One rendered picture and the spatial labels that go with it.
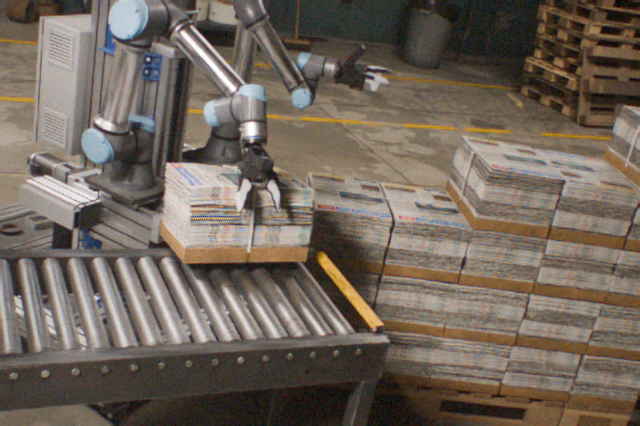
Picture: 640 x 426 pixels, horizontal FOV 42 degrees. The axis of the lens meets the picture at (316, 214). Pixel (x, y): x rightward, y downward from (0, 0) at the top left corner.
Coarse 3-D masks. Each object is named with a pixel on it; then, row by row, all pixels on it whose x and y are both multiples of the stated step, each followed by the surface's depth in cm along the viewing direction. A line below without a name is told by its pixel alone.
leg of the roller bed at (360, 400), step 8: (352, 384) 224; (360, 384) 220; (368, 384) 221; (352, 392) 225; (360, 392) 221; (368, 392) 222; (352, 400) 224; (360, 400) 222; (368, 400) 223; (352, 408) 224; (360, 408) 223; (368, 408) 225; (344, 416) 229; (352, 416) 224; (360, 416) 225; (368, 416) 226; (344, 424) 229; (352, 424) 225; (360, 424) 226
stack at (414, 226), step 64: (320, 192) 301; (384, 192) 314; (384, 256) 300; (448, 256) 299; (512, 256) 302; (576, 256) 304; (448, 320) 310; (512, 320) 312; (576, 320) 315; (320, 384) 316; (384, 384) 339; (512, 384) 324
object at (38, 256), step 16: (0, 256) 219; (16, 256) 221; (32, 256) 223; (48, 256) 224; (64, 256) 226; (80, 256) 228; (96, 256) 230; (112, 256) 231; (128, 256) 233; (144, 256) 235; (160, 256) 237; (176, 256) 239; (64, 272) 228; (112, 272) 233; (160, 272) 239; (16, 288) 224; (96, 288) 234; (144, 288) 240; (192, 288) 246
